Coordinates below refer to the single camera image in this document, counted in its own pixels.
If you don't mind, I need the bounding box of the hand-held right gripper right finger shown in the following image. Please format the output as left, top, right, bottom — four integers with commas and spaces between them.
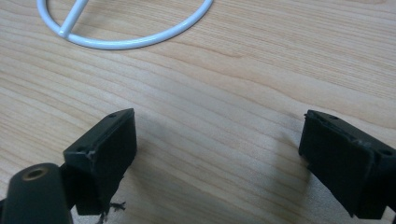
298, 108, 396, 220

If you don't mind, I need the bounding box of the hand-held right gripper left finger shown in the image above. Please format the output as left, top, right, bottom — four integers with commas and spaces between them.
59, 107, 138, 217

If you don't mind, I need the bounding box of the white metal wire stand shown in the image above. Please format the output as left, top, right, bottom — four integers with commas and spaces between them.
35, 0, 215, 50

